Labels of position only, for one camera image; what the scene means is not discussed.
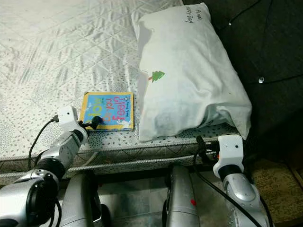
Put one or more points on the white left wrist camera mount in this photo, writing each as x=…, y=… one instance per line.
x=68, y=116

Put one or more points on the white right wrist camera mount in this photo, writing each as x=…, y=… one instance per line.
x=229, y=150

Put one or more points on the grey robot leg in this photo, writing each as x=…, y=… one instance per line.
x=180, y=198
x=80, y=203

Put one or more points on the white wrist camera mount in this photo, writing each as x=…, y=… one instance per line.
x=229, y=150
x=68, y=116

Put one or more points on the white pillow with tree print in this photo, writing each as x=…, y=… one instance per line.
x=189, y=75

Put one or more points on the grey quilted mattress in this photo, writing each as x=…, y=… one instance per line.
x=57, y=56

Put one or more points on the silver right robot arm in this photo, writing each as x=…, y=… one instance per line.
x=244, y=198

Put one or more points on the grey right robot leg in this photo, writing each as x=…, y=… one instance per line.
x=180, y=198

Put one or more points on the dark tufted headboard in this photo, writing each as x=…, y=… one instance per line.
x=270, y=42

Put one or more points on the yellow and blue children's book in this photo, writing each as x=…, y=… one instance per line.
x=108, y=109

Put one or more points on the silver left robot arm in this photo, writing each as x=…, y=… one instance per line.
x=47, y=184

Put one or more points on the grey left robot leg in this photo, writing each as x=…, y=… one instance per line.
x=80, y=203

